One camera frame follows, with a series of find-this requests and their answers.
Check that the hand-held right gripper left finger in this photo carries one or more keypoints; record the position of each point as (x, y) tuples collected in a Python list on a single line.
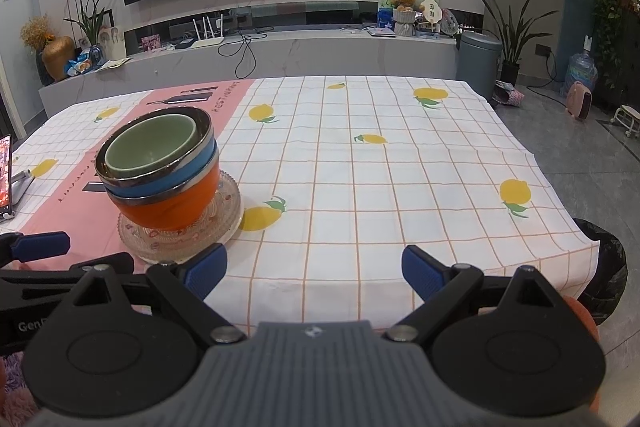
[(205, 269)]

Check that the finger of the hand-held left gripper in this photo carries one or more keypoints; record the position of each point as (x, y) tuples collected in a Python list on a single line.
[(45, 246), (50, 274)]

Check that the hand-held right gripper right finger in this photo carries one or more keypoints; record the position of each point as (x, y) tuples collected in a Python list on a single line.
[(425, 272)]

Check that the clear glass plate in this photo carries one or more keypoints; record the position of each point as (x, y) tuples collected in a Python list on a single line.
[(227, 197), (165, 252)]

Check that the orange steel bowl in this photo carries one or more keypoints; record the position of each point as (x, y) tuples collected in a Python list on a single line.
[(165, 212)]

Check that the blue steel bowl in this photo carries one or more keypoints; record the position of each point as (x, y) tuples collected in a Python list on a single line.
[(165, 184)]

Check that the green ceramic bowl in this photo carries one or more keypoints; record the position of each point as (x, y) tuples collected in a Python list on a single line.
[(150, 152)]

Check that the grey phone stand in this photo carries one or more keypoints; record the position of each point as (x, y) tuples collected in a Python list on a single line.
[(22, 184)]

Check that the pink fluffy cushion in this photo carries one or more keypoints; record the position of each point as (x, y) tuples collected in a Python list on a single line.
[(17, 397)]

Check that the smartphone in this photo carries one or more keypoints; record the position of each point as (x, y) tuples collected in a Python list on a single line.
[(5, 177)]

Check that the checked lemon tablecloth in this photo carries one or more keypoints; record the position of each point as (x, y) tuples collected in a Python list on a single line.
[(375, 187)]

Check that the orange fuzzy stool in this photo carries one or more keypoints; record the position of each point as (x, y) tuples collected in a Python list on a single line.
[(582, 347)]

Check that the black trash bag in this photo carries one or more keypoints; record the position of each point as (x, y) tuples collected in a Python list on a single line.
[(602, 272)]

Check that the blue snack bags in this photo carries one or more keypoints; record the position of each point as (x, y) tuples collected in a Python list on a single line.
[(82, 63)]

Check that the gold vase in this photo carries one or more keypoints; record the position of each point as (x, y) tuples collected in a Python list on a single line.
[(57, 59)]

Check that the paper booklet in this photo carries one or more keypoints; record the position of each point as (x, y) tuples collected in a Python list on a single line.
[(112, 64)]

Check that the grey trash bin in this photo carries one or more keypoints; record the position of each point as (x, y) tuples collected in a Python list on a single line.
[(478, 67)]

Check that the white printed vase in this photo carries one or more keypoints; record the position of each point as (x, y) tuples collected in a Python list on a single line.
[(114, 44)]

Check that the dried flower bunch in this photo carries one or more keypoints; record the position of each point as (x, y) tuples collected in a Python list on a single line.
[(36, 32)]

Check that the tall potted plant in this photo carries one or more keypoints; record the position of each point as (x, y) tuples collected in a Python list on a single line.
[(510, 72)]

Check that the green leafy plant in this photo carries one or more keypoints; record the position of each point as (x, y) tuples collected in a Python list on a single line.
[(92, 24)]

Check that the white router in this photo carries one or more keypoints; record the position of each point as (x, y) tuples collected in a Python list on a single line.
[(207, 42)]

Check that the pink heater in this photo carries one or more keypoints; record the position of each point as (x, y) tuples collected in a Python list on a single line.
[(579, 102)]

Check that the grey marble tv console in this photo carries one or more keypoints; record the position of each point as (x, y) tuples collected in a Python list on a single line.
[(325, 57)]

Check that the white laptop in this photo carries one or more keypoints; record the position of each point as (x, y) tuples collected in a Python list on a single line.
[(381, 32)]

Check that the white basket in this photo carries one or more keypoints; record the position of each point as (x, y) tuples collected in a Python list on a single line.
[(405, 24)]

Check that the floral round fan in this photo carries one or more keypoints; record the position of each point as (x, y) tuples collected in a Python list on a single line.
[(448, 22)]

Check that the blue water bottle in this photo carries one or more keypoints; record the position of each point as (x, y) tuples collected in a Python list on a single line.
[(581, 72)]

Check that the white small stool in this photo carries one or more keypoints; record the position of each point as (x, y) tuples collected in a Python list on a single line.
[(627, 114)]

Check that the white round fan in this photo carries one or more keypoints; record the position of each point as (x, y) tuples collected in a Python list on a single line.
[(430, 12)]

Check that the pink photo frame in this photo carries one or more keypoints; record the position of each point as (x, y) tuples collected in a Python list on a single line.
[(151, 43)]

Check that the black picture frame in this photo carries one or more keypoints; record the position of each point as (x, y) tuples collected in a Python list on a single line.
[(106, 18)]

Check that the wall outlet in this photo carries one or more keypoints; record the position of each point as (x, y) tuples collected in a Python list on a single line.
[(542, 51)]

